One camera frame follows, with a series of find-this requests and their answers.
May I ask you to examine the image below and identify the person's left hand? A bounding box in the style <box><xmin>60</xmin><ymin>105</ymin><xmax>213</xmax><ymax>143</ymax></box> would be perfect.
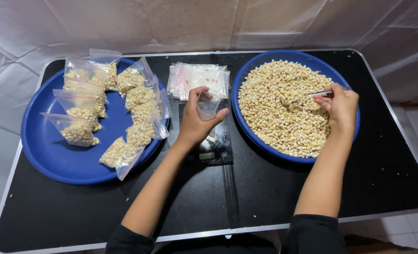
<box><xmin>175</xmin><ymin>86</ymin><xmax>230</xmax><ymax>147</ymax></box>

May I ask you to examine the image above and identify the person's right hand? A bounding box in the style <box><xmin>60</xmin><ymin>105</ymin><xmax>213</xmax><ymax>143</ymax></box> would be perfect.
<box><xmin>313</xmin><ymin>83</ymin><xmax>359</xmax><ymax>132</ymax></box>

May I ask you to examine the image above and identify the metal spoon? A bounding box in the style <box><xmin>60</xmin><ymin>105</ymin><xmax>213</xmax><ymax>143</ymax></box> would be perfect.
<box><xmin>302</xmin><ymin>86</ymin><xmax>352</xmax><ymax>99</ymax></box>

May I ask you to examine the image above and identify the small clear zip bag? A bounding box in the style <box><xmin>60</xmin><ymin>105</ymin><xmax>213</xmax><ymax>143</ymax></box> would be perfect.
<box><xmin>196</xmin><ymin>91</ymin><xmax>222</xmax><ymax>121</ymax></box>

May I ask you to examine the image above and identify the heap of loose peanuts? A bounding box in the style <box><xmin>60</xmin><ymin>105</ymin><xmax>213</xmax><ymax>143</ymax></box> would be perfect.
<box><xmin>238</xmin><ymin>59</ymin><xmax>334</xmax><ymax>158</ymax></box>

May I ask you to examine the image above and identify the blue round tray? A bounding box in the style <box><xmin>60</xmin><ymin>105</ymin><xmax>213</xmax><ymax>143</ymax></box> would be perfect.
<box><xmin>231</xmin><ymin>49</ymin><xmax>361</xmax><ymax>164</ymax></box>
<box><xmin>21</xmin><ymin>57</ymin><xmax>169</xmax><ymax>185</ymax></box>

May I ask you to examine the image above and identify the black digital kitchen scale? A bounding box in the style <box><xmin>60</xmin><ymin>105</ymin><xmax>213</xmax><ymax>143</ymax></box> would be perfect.
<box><xmin>178</xmin><ymin>99</ymin><xmax>234</xmax><ymax>166</ymax></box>

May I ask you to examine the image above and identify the stack of empty zip bags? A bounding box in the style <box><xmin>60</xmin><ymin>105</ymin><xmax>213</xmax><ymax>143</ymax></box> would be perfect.
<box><xmin>167</xmin><ymin>62</ymin><xmax>231</xmax><ymax>101</ymax></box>

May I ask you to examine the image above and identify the black long-sleeved shirt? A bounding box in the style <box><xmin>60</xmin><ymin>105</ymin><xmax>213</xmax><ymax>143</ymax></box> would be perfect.
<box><xmin>105</xmin><ymin>213</ymin><xmax>349</xmax><ymax>254</ymax></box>

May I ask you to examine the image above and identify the white backdrop cloth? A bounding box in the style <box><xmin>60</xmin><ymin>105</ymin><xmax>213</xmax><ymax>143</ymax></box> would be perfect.
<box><xmin>0</xmin><ymin>0</ymin><xmax>418</xmax><ymax>254</ymax></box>

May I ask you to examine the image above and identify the group of filled peanut bags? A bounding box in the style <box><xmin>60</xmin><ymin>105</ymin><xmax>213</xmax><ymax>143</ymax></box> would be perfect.
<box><xmin>40</xmin><ymin>48</ymin><xmax>172</xmax><ymax>181</ymax></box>

